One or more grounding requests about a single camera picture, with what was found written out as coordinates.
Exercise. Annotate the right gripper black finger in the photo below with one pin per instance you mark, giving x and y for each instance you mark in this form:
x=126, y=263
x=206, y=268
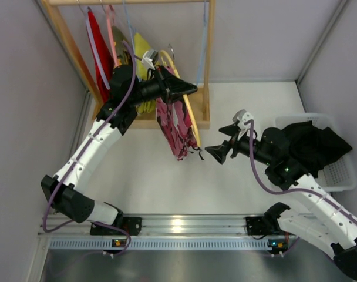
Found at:
x=232, y=130
x=218, y=152

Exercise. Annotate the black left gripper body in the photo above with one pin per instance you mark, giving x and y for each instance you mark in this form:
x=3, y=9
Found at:
x=165, y=87

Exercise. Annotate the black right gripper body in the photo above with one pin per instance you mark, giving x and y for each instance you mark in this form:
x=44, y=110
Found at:
x=233, y=144

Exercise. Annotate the cream wooden hanger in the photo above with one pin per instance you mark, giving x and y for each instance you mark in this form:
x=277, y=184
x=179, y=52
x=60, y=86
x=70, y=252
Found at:
x=168, y=61

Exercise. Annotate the pink black patterned trousers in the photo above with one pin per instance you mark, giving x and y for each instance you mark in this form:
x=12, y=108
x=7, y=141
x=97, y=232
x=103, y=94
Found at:
x=175, y=123

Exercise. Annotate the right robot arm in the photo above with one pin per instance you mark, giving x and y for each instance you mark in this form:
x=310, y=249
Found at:
x=308, y=211

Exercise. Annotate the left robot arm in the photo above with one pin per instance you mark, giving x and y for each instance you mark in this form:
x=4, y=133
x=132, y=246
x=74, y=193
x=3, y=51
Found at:
x=65, y=191

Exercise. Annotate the lime green trousers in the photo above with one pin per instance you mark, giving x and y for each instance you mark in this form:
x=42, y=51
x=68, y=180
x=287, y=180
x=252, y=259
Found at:
x=140, y=47

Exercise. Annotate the camouflage yellow green trousers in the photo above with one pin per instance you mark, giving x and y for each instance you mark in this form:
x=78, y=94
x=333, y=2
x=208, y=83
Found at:
x=122, y=53

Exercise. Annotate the red trousers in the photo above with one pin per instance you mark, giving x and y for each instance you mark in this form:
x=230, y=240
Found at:
x=105, y=94

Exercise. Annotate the pink hanger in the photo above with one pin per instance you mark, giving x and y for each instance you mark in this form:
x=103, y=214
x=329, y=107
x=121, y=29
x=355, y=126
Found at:
x=110, y=21

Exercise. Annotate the white lavender hanger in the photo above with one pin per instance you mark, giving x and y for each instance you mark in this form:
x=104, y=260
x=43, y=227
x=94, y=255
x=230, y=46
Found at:
x=97, y=46

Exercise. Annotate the wooden clothes rack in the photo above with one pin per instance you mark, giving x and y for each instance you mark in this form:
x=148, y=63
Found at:
x=200, y=100

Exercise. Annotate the white plastic basket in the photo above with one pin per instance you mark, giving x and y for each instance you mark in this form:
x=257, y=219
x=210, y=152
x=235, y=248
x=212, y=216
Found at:
x=338, y=176

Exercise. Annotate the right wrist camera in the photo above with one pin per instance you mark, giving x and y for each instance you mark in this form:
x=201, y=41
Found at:
x=243, y=120

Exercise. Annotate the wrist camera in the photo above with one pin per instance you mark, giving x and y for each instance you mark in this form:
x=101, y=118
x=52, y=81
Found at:
x=243, y=120
x=149, y=59

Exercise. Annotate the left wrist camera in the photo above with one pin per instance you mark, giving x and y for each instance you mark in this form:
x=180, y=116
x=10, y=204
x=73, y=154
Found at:
x=149, y=59

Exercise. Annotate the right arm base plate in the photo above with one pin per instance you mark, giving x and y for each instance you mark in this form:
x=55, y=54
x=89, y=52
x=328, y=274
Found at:
x=257, y=227

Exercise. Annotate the aluminium mounting rail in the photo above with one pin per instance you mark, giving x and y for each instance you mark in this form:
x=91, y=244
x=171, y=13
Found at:
x=163, y=225

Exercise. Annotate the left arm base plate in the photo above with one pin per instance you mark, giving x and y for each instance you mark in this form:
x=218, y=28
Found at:
x=131, y=225

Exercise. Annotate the slotted cable duct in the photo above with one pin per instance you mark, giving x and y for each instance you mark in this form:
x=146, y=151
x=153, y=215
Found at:
x=166, y=244

